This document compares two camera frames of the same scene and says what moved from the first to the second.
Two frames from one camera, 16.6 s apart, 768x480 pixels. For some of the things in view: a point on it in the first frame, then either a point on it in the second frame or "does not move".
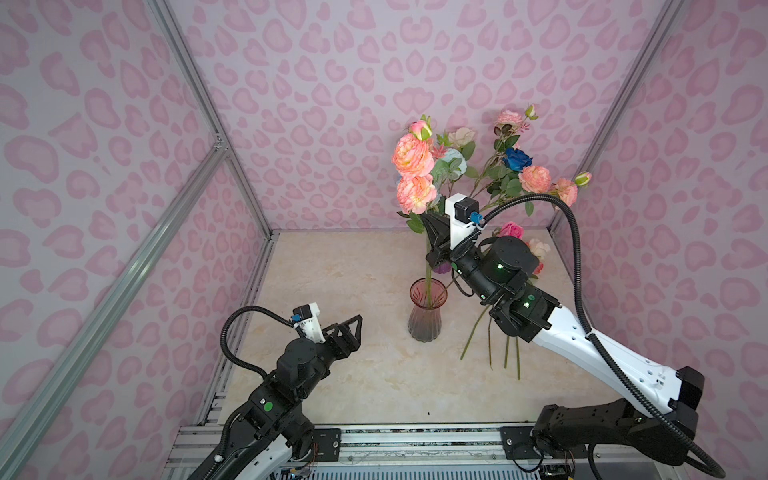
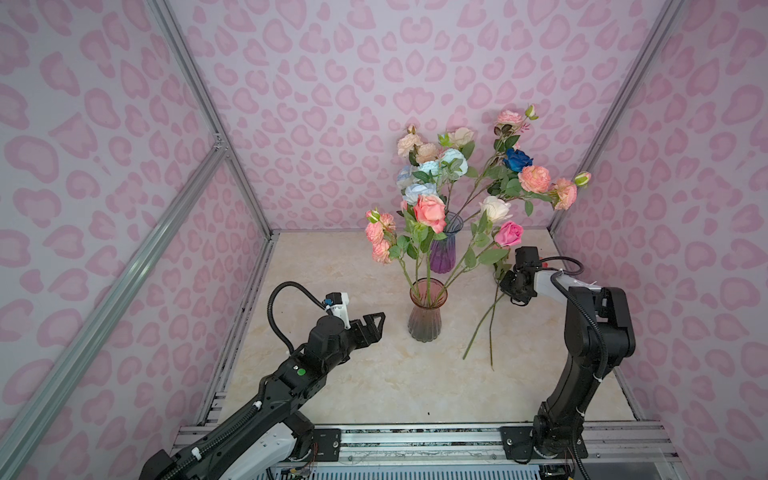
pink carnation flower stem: [506, 133] does not move
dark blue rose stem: [517, 160] does not move
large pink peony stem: [414, 157] to [386, 246]
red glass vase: [427, 295] does not move
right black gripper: [441, 252] to [506, 289]
